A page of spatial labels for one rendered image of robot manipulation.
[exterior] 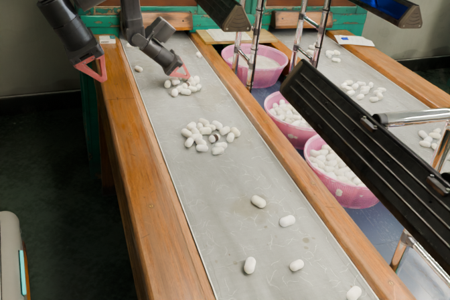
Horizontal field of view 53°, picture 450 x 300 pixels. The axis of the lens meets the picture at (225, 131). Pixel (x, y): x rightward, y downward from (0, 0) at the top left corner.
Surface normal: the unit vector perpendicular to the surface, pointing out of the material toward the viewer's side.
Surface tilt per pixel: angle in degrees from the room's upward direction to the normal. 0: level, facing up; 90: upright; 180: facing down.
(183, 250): 0
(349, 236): 0
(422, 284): 0
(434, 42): 88
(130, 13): 83
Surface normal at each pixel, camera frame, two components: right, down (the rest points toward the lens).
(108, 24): 0.32, 0.51
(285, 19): 0.33, 0.13
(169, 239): 0.10, -0.85
